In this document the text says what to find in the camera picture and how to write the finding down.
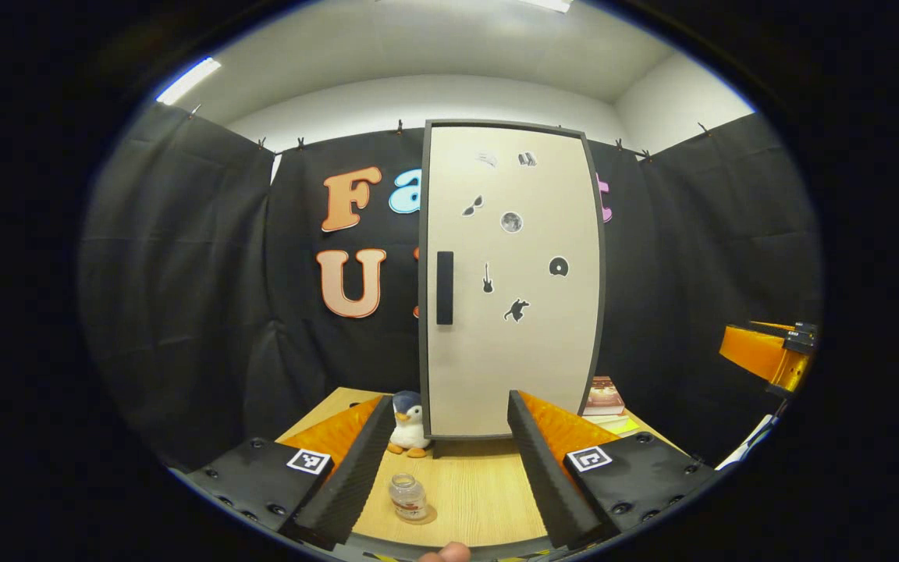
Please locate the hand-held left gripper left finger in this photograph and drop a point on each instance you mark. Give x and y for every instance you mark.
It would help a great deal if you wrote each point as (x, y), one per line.
(356, 476)

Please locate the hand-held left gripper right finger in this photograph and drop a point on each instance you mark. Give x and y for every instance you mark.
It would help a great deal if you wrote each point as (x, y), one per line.
(543, 468)

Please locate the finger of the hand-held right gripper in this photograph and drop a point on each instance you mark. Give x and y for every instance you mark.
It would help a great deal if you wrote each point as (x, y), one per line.
(769, 324)
(754, 351)

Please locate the clear plastic bottle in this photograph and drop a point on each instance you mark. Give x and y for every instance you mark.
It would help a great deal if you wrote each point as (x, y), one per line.
(408, 499)

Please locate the round brown coaster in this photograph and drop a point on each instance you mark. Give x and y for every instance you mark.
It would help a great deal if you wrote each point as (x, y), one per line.
(431, 515)

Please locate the white cabinet door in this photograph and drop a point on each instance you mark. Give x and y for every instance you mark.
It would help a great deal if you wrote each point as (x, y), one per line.
(512, 351)

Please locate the grey cabinet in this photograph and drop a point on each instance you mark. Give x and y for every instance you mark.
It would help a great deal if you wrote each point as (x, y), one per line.
(496, 123)

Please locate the penguin plush toy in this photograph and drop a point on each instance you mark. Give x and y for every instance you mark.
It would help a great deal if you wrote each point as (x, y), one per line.
(410, 431)

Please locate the stack of books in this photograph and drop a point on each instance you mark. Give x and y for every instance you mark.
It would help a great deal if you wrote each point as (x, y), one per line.
(604, 398)

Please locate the white panel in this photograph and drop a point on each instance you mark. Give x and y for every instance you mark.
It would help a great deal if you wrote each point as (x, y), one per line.
(746, 446)

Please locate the black backdrop cloth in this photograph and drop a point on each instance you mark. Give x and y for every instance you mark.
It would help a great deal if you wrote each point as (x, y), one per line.
(184, 273)

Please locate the wide ceiling light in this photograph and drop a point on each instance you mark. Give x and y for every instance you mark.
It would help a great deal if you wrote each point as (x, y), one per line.
(547, 4)

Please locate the long ceiling light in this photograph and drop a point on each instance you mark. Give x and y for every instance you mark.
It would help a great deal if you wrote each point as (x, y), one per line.
(188, 78)

